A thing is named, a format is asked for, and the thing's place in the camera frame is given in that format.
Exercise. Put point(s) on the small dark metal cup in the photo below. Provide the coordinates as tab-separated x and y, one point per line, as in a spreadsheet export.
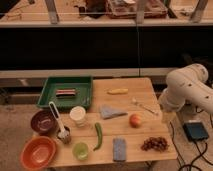
64	136

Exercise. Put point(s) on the blue sponge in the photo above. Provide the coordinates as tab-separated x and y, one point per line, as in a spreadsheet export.
119	150

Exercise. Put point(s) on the orange bowl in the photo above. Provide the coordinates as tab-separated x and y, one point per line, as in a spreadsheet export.
38	153

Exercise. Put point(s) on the white dish brush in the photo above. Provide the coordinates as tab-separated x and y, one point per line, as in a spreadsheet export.
56	115

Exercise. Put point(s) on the green chili pepper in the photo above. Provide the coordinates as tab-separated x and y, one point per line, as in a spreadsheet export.
98	129

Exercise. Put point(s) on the purple bowl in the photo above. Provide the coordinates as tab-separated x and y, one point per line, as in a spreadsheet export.
43	122

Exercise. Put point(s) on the yellow banana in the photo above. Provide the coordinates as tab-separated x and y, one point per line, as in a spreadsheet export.
118	91

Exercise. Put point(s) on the black box on floor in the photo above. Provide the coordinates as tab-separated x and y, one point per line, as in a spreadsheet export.
195	131

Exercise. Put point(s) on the white paper cup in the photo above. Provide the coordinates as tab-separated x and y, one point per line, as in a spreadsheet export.
78	115

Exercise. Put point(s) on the red apple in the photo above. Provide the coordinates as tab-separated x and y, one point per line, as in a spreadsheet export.
135	120

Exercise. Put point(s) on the white plastic fork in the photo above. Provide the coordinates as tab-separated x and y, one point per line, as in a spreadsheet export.
137	103

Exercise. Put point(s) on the dark chocolate bar in tray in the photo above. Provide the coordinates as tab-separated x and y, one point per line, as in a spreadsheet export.
62	93

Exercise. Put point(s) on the green plastic cup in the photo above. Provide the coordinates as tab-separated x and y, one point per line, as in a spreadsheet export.
80	151

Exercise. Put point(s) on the grey folded cloth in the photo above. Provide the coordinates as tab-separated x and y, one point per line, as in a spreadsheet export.
108	112

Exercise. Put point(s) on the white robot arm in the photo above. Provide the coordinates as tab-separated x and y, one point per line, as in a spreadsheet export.
187	84

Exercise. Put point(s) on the green plastic tray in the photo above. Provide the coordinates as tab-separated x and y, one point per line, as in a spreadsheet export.
82	84

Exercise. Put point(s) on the bunch of dark grapes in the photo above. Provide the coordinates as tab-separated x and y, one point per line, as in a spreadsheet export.
157	143

